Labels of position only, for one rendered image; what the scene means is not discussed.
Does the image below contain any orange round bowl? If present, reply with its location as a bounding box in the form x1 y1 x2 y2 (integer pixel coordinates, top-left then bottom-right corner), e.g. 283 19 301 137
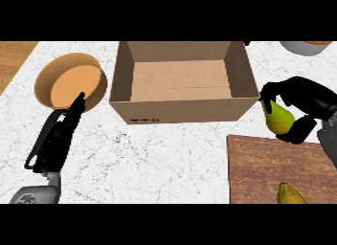
32 52 109 113

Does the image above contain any brown wooden panel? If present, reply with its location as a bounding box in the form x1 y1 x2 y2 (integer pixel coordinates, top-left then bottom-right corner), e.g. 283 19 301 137
0 41 40 113

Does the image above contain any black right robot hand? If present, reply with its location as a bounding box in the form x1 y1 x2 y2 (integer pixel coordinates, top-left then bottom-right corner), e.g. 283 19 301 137
256 76 337 145

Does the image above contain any brown wooden cutting board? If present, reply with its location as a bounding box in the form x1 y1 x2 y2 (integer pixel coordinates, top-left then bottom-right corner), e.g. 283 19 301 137
225 134 337 205

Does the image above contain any open cardboard box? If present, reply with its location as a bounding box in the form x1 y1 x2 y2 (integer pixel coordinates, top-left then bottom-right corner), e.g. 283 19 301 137
107 41 261 125

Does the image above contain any grey round pot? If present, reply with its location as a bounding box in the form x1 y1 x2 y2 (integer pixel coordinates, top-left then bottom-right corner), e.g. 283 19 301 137
279 41 335 57

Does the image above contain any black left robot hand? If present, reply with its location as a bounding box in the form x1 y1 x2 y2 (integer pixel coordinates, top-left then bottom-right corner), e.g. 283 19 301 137
22 91 87 174

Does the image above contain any yellow pear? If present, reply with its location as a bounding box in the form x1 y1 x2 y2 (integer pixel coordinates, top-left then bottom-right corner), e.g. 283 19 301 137
276 181 308 205

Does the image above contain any green-yellow pear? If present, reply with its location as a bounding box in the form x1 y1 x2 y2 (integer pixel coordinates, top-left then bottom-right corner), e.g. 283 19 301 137
259 99 296 136

